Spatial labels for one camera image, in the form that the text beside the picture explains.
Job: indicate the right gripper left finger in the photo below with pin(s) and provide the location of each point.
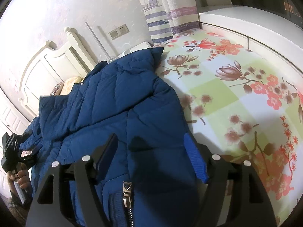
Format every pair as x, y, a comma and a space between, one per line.
52, 203

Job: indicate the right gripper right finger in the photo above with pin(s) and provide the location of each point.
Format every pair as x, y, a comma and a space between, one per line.
234, 194

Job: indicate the navy blue puffer jacket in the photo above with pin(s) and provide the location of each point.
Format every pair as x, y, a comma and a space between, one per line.
153, 175

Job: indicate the person's left hand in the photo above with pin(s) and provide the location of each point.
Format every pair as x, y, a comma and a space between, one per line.
22, 179

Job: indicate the round embroidered cushion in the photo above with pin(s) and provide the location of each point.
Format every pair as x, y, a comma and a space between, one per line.
57, 89

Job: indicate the yellow patterned pillow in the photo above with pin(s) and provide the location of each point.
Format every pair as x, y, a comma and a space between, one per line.
69, 83

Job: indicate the floral bed sheet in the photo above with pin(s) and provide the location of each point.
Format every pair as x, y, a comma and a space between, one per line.
242, 107

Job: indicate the white wooden headboard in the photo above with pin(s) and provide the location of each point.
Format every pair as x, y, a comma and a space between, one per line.
30, 71

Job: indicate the silver stick desk lamp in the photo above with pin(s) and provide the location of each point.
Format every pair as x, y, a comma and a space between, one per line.
98, 41

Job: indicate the white bedside table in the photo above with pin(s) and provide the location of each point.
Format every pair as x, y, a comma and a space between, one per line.
141, 46

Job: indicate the patterned window curtain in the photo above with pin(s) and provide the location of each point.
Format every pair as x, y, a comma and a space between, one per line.
167, 19

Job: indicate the beige wall socket panel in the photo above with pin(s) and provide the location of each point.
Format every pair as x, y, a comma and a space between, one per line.
118, 32

